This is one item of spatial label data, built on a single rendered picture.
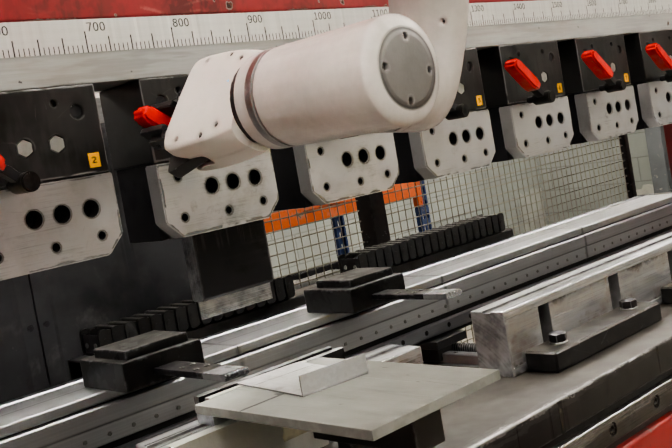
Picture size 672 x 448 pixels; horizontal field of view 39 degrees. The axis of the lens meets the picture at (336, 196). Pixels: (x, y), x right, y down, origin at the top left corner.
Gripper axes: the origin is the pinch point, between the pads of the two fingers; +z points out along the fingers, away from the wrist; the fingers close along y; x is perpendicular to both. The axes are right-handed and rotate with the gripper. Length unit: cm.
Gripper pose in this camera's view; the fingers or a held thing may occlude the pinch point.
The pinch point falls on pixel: (168, 125)
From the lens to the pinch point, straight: 94.3
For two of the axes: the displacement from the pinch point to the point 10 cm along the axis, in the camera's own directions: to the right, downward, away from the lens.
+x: 6.8, 4.5, 5.8
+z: -6.8, 0.8, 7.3
